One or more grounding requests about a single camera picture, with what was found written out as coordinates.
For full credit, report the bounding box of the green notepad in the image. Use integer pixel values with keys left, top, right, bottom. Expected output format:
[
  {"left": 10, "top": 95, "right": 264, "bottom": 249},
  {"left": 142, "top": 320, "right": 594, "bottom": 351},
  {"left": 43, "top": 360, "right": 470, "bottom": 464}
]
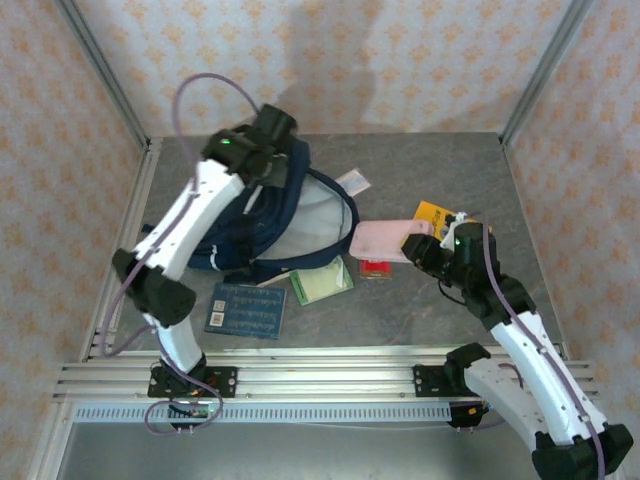
[{"left": 288, "top": 254, "right": 355, "bottom": 307}]

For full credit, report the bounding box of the blue book with QR codes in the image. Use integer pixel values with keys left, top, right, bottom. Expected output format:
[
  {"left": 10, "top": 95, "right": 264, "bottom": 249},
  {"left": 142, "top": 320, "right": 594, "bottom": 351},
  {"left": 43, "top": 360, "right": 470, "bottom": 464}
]
[{"left": 203, "top": 282, "right": 287, "bottom": 341}]

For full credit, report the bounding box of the aluminium side rail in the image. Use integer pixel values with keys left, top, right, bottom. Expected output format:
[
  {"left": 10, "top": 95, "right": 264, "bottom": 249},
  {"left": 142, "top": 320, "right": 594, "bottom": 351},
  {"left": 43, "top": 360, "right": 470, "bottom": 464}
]
[{"left": 79, "top": 138, "right": 164, "bottom": 361}]

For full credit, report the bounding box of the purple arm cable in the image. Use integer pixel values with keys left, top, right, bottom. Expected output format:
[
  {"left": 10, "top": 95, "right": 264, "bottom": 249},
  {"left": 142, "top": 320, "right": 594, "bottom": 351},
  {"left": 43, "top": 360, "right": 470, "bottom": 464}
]
[
  {"left": 102, "top": 73, "right": 266, "bottom": 436},
  {"left": 469, "top": 212, "right": 611, "bottom": 476}
]

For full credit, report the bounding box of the aluminium frame rail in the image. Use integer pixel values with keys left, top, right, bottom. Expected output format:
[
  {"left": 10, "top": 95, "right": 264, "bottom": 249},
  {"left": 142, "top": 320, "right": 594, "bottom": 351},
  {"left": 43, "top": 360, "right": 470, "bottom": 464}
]
[{"left": 52, "top": 344, "right": 601, "bottom": 402}]

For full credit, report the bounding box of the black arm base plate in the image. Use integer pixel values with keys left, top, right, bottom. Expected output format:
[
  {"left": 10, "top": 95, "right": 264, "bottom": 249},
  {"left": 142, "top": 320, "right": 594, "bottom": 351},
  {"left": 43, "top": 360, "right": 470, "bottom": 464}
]
[
  {"left": 148, "top": 366, "right": 239, "bottom": 400},
  {"left": 413, "top": 364, "right": 501, "bottom": 400}
]

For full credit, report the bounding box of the navy blue backpack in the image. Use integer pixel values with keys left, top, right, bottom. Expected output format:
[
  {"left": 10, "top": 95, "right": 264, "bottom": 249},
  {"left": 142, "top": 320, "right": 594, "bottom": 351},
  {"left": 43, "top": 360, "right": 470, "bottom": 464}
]
[{"left": 142, "top": 138, "right": 360, "bottom": 286}]

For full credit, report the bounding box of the aluminium corner post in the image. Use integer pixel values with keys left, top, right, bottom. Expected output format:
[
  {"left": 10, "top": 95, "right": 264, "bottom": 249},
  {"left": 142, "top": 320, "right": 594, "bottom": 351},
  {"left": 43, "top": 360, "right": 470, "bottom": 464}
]
[
  {"left": 499, "top": 0, "right": 594, "bottom": 146},
  {"left": 54, "top": 0, "right": 151, "bottom": 151}
]

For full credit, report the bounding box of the small circuit board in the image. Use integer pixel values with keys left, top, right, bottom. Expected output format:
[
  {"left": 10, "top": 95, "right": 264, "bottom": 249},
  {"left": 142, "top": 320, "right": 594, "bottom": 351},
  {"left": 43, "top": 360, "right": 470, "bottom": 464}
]
[
  {"left": 167, "top": 399, "right": 221, "bottom": 431},
  {"left": 447, "top": 399, "right": 494, "bottom": 432}
]

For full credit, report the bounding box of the grey metal sheet panel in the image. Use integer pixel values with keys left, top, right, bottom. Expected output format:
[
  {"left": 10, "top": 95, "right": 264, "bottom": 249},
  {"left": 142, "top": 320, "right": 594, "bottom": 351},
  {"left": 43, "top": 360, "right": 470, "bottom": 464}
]
[{"left": 54, "top": 422, "right": 596, "bottom": 480}]

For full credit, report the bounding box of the small white tissue packet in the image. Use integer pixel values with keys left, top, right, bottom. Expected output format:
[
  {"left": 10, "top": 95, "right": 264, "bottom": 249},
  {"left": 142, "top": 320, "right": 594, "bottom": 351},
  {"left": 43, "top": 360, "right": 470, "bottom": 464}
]
[{"left": 333, "top": 167, "right": 372, "bottom": 197}]

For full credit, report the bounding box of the pink pencil case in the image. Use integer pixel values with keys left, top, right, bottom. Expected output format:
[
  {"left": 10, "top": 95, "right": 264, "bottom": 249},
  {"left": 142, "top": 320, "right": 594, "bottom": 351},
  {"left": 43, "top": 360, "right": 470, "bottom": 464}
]
[{"left": 348, "top": 218, "right": 435, "bottom": 265}]

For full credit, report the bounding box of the slotted grey cable duct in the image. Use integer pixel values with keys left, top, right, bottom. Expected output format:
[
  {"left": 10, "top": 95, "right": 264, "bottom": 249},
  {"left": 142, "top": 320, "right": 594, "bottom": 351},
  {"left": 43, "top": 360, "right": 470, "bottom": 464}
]
[{"left": 74, "top": 403, "right": 454, "bottom": 425}]

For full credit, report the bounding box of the yellow cartoon book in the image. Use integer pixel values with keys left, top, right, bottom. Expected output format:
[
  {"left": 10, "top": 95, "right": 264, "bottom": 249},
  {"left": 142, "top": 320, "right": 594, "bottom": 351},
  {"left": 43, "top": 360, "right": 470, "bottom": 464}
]
[{"left": 412, "top": 200, "right": 494, "bottom": 241}]

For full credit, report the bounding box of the red printed packet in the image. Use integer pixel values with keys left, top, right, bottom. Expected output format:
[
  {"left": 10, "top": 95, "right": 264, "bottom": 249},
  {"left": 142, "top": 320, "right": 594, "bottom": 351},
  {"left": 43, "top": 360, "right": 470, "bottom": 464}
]
[{"left": 358, "top": 258, "right": 394, "bottom": 280}]

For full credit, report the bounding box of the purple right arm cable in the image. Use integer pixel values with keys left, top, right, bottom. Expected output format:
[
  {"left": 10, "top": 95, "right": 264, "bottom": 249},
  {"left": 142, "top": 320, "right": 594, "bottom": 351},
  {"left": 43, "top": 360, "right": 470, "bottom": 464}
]
[{"left": 469, "top": 212, "right": 611, "bottom": 476}]

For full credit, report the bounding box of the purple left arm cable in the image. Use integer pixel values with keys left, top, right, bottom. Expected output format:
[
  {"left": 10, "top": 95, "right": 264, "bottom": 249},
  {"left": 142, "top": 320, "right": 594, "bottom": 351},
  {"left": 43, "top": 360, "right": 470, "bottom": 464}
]
[{"left": 102, "top": 73, "right": 266, "bottom": 436}]

